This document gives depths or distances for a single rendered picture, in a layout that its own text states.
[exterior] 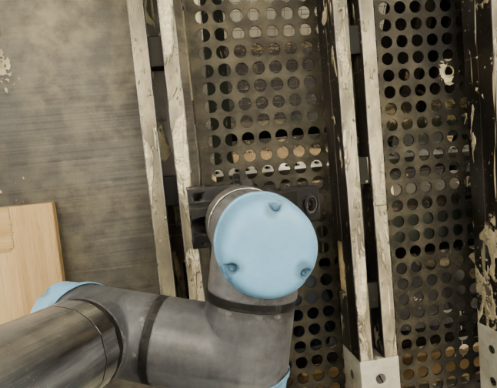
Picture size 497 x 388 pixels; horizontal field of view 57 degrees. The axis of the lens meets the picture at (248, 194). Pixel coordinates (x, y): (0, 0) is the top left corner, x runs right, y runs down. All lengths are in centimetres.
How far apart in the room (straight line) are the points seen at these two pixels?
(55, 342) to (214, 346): 12
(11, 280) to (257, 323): 45
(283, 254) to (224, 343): 9
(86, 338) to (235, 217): 13
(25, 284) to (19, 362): 44
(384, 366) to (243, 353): 41
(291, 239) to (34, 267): 46
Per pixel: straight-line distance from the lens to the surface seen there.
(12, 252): 72
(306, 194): 56
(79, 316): 36
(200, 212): 48
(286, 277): 34
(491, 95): 79
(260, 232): 32
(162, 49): 64
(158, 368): 39
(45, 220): 70
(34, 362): 30
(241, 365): 37
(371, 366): 75
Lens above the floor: 162
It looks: 35 degrees down
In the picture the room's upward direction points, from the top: straight up
